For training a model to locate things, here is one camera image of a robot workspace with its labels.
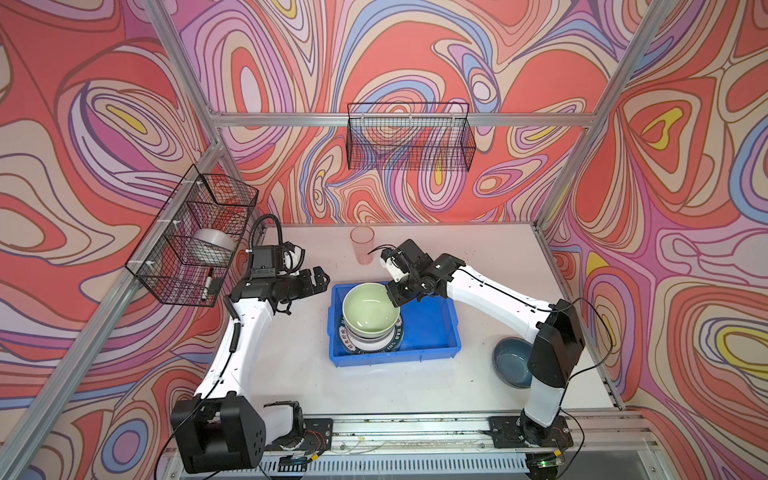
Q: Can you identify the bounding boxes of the blue plastic bin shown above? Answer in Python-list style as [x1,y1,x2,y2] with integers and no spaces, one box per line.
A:
[327,283,461,367]

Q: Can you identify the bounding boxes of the light green bowl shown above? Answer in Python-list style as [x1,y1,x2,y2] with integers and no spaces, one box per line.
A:
[342,283,401,337]

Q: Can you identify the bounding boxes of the white plate with green rim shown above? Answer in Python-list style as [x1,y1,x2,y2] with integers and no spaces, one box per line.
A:
[338,318,404,355]

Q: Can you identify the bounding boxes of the grey lilac bowl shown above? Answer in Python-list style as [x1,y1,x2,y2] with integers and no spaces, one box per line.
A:
[342,326,397,351]

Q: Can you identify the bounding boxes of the dark blue bowl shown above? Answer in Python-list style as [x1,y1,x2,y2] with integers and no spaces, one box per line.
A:
[492,337,533,389]

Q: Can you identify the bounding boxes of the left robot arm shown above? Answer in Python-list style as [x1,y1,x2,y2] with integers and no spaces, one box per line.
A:
[170,266,330,474]

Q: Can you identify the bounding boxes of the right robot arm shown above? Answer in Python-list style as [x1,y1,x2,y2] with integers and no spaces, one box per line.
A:
[379,239,585,445]

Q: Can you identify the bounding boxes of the pink translucent cup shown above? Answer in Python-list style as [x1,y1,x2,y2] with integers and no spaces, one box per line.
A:
[350,225,375,265]

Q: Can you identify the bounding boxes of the black marker pen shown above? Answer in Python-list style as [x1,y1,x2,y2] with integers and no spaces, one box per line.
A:
[200,267,214,303]

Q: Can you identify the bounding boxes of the white tape roll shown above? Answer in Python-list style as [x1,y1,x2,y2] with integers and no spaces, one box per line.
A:
[188,228,236,267]

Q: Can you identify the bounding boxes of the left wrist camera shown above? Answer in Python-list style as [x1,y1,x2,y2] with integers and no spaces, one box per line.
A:
[248,242,305,279]

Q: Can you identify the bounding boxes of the black wire basket on left wall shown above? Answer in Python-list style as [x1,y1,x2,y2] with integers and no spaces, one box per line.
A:
[125,165,259,307]

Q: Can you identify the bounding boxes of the black wire basket on wall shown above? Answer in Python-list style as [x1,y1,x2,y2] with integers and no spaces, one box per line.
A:
[125,165,259,307]
[346,100,476,172]

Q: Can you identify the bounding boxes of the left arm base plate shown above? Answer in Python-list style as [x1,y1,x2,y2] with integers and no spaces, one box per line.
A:
[265,417,334,454]

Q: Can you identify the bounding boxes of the black wire basket on back wall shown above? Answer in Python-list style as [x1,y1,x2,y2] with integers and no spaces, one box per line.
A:
[346,100,476,172]

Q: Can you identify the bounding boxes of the aluminium front rail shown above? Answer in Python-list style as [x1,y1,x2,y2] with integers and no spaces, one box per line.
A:
[303,410,661,455]

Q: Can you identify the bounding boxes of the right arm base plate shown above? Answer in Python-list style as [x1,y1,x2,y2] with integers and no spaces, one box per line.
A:
[485,416,574,449]

